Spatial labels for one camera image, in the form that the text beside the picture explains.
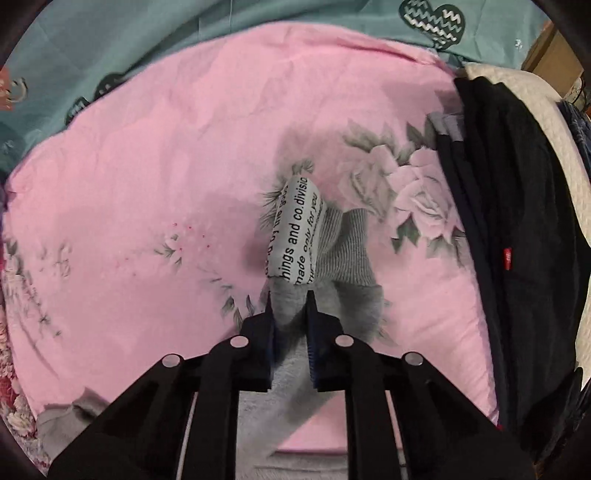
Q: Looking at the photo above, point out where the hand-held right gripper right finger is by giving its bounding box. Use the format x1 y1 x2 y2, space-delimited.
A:
305 290 536 480

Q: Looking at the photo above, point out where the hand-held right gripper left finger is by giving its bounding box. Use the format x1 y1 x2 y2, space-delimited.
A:
47 291 278 480

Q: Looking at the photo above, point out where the pink floral blanket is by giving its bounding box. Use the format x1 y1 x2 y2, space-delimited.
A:
0 33 502 472

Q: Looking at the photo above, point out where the black garment with red tag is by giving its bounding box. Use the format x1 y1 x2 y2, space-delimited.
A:
436 76 591 464

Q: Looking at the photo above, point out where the teal heart-print bedsheet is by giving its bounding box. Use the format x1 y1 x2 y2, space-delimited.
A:
0 0 552 162

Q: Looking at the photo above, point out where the dark blue denim garment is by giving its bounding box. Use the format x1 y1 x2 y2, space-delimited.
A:
556 99 591 171

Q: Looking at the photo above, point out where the cardboard box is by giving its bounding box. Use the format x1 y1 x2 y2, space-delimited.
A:
522 19 585 95

